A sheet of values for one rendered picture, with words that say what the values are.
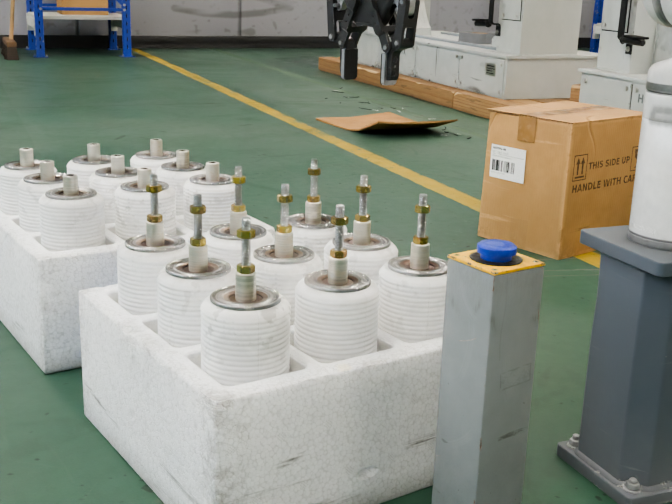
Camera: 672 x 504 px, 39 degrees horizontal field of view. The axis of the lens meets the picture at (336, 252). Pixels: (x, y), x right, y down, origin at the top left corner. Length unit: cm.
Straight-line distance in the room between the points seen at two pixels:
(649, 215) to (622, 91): 243
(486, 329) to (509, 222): 125
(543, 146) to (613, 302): 99
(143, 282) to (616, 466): 61
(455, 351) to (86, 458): 50
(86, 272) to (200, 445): 52
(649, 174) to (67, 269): 82
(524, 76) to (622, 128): 205
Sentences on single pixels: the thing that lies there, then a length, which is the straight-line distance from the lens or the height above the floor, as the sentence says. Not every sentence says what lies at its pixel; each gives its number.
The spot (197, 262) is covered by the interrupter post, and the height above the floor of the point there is 26.
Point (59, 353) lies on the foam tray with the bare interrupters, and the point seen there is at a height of 3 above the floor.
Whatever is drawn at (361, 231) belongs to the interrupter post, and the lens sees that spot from 122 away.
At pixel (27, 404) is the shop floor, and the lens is 140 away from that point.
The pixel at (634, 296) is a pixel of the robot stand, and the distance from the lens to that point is 112.
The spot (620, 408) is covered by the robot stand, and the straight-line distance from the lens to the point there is 117.
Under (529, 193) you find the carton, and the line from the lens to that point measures 214.
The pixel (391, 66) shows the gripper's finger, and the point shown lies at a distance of 115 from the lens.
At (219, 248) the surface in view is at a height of 24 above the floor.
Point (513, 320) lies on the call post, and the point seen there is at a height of 26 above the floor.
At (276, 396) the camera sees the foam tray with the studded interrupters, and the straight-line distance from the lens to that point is 98.
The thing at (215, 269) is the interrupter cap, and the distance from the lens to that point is 111.
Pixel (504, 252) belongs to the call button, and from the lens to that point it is 95.
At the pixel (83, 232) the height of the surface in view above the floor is 20.
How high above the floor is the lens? 59
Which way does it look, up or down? 17 degrees down
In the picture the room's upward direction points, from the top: 2 degrees clockwise
